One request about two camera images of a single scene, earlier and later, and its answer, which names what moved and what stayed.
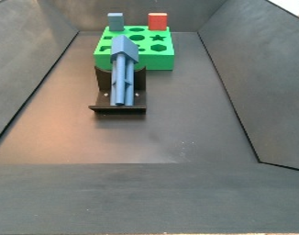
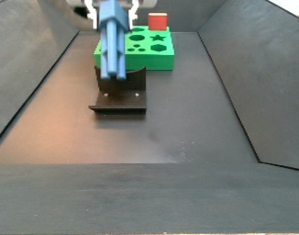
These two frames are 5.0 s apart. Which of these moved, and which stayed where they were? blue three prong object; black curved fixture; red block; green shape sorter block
Moved: blue three prong object
Stayed: green shape sorter block; red block; black curved fixture
